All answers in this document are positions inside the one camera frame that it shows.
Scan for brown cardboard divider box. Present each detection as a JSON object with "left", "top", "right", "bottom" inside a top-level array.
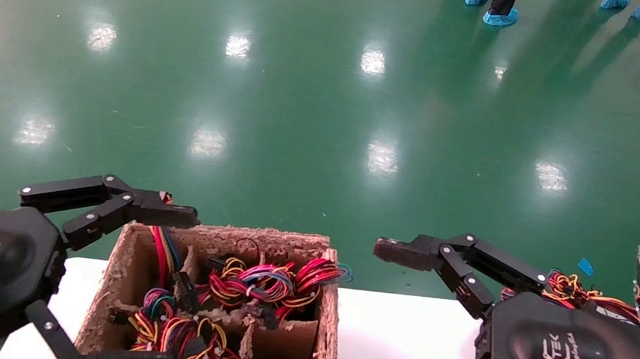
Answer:
[{"left": 73, "top": 197, "right": 366, "bottom": 359}]

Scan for power supply purple red wires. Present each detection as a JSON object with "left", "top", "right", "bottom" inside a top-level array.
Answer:
[{"left": 199, "top": 251, "right": 298, "bottom": 321}]

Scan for power supply blue purple wires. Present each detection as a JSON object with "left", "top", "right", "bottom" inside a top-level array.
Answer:
[{"left": 123, "top": 284, "right": 182, "bottom": 351}]

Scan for grey power supply orange wires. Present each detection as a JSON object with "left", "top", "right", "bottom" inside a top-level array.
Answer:
[{"left": 500, "top": 261, "right": 640, "bottom": 325}]

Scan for power supply yellow red wires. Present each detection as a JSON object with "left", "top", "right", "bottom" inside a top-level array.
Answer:
[{"left": 157, "top": 310, "right": 249, "bottom": 359}]

